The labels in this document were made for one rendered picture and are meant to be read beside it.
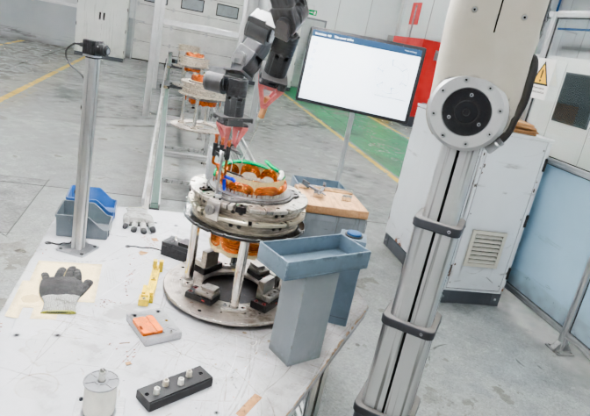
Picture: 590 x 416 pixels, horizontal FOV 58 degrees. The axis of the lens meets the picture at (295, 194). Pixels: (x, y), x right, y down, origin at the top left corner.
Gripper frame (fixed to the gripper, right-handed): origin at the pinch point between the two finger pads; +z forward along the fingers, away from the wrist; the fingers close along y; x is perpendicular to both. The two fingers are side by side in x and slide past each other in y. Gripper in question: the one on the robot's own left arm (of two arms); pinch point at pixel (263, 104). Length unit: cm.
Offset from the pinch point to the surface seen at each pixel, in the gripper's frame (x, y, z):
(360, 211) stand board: 36.6, 3.1, 22.9
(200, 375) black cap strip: -2, 56, 36
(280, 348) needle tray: 17, 45, 37
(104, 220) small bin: -36, -17, 68
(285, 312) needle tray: 15, 41, 29
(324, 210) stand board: 26.0, 4.4, 24.9
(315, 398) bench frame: 49, 19, 96
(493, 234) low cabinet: 190, -131, 112
